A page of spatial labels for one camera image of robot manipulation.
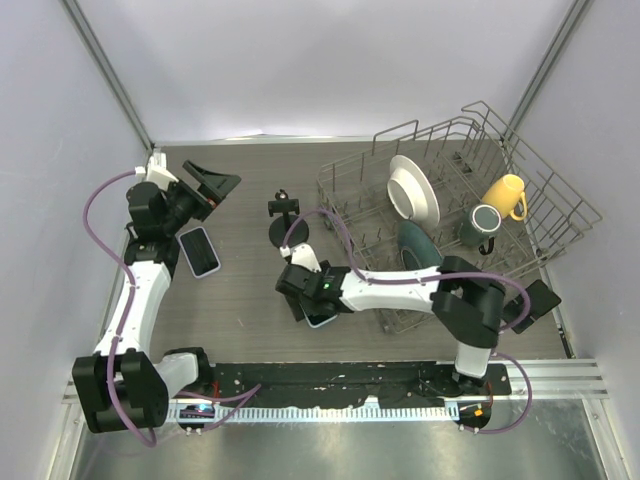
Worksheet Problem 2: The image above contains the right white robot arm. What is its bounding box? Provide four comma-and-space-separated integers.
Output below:
275, 256, 505, 395

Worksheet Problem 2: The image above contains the dark teal plate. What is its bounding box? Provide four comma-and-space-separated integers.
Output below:
396, 220, 443, 271

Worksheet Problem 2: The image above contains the yellow mug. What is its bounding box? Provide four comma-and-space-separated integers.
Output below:
481, 174, 528, 221

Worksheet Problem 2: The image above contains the lilac case phone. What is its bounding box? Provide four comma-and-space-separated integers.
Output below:
178, 227, 221, 279

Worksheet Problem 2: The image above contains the white plate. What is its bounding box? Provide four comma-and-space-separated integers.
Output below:
386, 155, 440, 229

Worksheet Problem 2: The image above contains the light blue case phone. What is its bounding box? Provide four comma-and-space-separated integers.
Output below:
302, 309, 338, 329

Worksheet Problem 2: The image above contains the dark green mug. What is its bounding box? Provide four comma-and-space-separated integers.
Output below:
458, 203, 502, 256

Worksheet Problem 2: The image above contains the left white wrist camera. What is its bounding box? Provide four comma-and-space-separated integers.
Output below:
135, 151, 179, 191

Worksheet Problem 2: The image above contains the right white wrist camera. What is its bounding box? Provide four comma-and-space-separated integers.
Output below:
279, 243, 321, 272

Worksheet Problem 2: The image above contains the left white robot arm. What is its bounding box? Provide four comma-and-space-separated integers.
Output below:
72, 161, 241, 448

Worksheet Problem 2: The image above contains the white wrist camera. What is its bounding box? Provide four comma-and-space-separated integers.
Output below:
279, 243, 321, 272
135, 151, 179, 191

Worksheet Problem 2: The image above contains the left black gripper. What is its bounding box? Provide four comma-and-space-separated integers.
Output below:
161, 162, 239, 235

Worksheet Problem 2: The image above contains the black phone stand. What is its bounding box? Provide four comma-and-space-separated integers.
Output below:
268, 189, 310, 248

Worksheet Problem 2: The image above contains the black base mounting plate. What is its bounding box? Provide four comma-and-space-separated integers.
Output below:
155, 360, 512, 407

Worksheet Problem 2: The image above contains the white slotted cable duct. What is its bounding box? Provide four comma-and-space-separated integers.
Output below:
166, 398, 459, 425

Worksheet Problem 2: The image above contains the grey wire dish rack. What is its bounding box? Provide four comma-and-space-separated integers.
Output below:
317, 101, 602, 285

